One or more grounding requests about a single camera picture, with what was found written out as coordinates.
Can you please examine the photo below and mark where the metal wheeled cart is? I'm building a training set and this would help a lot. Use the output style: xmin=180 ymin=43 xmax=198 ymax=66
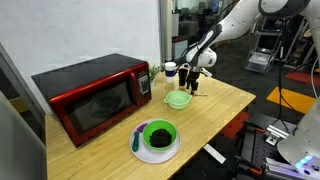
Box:
xmin=244 ymin=19 xmax=294 ymax=74

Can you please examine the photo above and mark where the teal handled utensil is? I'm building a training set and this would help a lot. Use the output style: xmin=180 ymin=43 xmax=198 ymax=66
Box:
xmin=131 ymin=130 xmax=140 ymax=153

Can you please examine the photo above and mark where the beige ladle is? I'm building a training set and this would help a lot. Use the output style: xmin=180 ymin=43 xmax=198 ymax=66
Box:
xmin=191 ymin=91 xmax=209 ymax=98

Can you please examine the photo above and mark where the grey blurred panel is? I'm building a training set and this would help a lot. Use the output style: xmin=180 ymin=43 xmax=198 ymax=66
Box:
xmin=0 ymin=90 xmax=48 ymax=180

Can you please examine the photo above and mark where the purple utensil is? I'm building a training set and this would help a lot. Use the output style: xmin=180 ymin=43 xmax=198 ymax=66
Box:
xmin=135 ymin=122 xmax=149 ymax=133

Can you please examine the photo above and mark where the silver metal bracket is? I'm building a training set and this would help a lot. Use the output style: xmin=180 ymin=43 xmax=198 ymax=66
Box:
xmin=265 ymin=124 xmax=289 ymax=147

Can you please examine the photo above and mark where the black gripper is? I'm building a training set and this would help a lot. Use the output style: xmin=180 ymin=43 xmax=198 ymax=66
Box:
xmin=185 ymin=66 xmax=203 ymax=96

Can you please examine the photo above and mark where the red black microwave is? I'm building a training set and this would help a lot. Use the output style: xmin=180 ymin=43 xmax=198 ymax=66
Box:
xmin=31 ymin=52 xmax=153 ymax=148

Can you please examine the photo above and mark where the white paper cup blue band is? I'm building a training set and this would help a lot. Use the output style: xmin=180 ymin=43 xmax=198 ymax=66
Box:
xmin=164 ymin=61 xmax=177 ymax=84

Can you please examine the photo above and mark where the pale lavender round plate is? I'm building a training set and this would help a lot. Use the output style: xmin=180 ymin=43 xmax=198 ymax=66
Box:
xmin=129 ymin=118 xmax=182 ymax=164

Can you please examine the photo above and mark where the grey slanted metal post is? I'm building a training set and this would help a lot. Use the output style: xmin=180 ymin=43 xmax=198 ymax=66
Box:
xmin=0 ymin=41 xmax=47 ymax=145

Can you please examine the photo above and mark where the small green potted plant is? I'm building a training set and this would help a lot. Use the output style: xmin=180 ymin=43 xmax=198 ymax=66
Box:
xmin=148 ymin=63 xmax=164 ymax=91

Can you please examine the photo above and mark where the green bowl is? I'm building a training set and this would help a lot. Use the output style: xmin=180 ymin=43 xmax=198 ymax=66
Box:
xmin=142 ymin=119 xmax=178 ymax=152

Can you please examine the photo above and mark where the white flat bar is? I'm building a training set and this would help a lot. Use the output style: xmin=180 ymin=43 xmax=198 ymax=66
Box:
xmin=203 ymin=143 xmax=227 ymax=165

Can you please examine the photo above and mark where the white wrist camera red end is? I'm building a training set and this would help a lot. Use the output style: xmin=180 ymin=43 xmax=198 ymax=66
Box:
xmin=200 ymin=66 xmax=214 ymax=79

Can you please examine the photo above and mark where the light green pot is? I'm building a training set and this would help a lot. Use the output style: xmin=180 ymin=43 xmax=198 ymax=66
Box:
xmin=163 ymin=89 xmax=193 ymax=111

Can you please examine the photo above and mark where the black optical breadboard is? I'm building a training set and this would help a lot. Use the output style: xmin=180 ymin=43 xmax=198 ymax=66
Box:
xmin=234 ymin=112 xmax=301 ymax=180

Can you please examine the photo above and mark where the cluttered equipment rack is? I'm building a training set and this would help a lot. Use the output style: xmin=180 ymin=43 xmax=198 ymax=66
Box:
xmin=293 ymin=19 xmax=320 ymax=71

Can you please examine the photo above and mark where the dark brown bean pile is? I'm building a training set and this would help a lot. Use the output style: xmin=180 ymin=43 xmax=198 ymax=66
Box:
xmin=149 ymin=128 xmax=173 ymax=148

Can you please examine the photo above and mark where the white hanging cable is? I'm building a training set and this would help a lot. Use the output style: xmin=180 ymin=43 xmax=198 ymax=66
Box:
xmin=310 ymin=54 xmax=320 ymax=98

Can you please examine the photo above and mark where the orange handled clamp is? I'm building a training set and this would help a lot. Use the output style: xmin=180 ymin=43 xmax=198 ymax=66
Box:
xmin=243 ymin=120 xmax=268 ymax=134
xmin=237 ymin=155 xmax=264 ymax=177

